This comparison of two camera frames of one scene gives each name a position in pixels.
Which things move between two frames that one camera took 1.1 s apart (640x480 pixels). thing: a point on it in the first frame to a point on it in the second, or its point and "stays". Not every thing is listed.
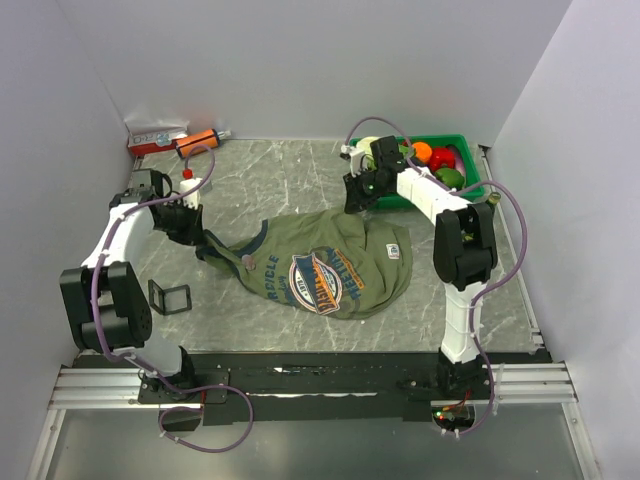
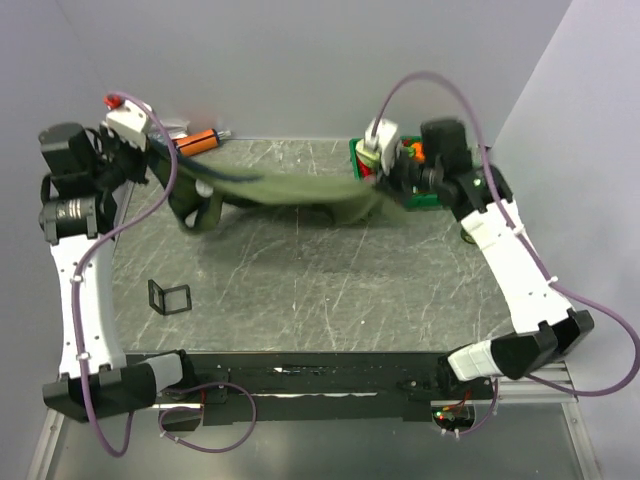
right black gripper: x=356 y=202 to x=387 y=184
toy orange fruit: x=423 y=151 stays
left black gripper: x=191 y=235 to x=108 y=137
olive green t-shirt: x=329 y=264 to x=198 y=185
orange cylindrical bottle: x=194 y=144 stays
